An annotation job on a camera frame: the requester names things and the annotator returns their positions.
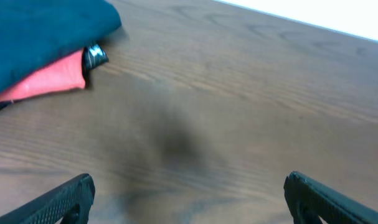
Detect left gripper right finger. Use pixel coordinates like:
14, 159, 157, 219
283, 171, 378, 224

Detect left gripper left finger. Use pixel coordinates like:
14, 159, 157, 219
0, 174, 95, 224

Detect navy blue shorts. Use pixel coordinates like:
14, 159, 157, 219
0, 0, 121, 93

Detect folded red shirt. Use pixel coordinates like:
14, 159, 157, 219
0, 49, 85, 102

